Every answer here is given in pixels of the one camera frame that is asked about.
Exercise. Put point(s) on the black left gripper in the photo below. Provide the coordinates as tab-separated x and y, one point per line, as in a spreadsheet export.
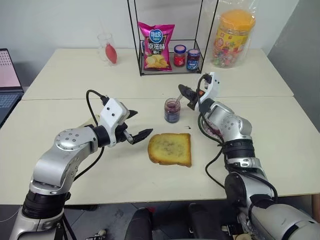
121	131

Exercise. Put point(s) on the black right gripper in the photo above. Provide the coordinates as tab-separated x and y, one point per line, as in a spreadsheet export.
193	102

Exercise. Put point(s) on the clear plastic spoon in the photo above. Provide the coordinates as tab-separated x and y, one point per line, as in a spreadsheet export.
179	98

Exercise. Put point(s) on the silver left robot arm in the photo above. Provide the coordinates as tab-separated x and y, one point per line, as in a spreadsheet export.
53	162

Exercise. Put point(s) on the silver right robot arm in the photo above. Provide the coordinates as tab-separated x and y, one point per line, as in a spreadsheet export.
240	140

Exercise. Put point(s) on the open purple jam jar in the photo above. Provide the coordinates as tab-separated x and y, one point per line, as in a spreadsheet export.
172	112

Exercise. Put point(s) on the blue label jam jar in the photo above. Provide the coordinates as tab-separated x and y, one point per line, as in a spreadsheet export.
193	61

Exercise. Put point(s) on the red jam jar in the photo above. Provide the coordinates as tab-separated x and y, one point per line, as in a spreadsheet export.
180	57

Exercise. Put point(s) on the toasted bread slice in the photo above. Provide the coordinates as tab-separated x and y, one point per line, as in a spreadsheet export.
170	148

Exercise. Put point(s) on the jam-stained jar lid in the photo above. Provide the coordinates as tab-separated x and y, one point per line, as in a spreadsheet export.
212	130

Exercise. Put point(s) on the pink potato chips bag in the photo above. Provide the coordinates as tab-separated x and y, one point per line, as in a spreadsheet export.
156	47

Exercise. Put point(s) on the candy jar with orange lid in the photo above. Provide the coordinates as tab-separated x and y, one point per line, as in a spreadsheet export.
231	42

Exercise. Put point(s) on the red item in glass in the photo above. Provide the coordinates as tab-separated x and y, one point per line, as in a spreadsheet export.
111	53

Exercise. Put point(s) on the clear plastic bag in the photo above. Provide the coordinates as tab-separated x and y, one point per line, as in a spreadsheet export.
250	52

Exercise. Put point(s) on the clear drinking glass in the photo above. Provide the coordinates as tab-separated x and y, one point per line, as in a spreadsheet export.
103	41

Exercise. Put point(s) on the dark rounded shape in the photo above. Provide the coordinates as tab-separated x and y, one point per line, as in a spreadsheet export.
140	225
200	220

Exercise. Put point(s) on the dark laptop computer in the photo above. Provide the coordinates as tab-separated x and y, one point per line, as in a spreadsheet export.
7	75

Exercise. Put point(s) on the wooden table leg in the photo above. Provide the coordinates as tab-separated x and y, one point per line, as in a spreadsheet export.
316	210

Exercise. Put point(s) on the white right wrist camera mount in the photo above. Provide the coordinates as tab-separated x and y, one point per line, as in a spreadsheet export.
212	87

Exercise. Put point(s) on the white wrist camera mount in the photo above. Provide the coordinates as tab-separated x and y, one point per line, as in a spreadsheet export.
212	87
113	110

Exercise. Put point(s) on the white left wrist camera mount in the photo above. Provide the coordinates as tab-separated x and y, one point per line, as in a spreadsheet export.
113	110

